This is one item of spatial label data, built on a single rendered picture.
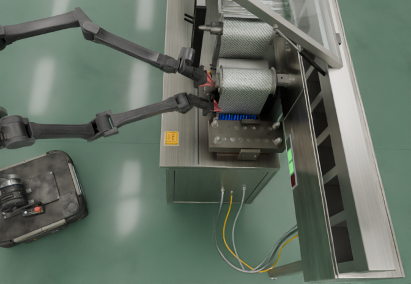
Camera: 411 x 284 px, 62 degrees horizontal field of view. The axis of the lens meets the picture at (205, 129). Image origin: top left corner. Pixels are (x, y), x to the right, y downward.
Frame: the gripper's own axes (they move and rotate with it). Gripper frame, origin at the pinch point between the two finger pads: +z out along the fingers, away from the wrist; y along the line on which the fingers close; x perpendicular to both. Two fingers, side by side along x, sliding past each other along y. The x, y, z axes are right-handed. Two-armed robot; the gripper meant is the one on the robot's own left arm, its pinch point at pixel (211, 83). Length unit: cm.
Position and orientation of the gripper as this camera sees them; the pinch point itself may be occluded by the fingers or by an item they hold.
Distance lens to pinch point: 171.5
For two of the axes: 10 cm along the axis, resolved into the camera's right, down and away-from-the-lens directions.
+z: 7.2, 2.8, 6.3
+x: 6.9, -3.4, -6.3
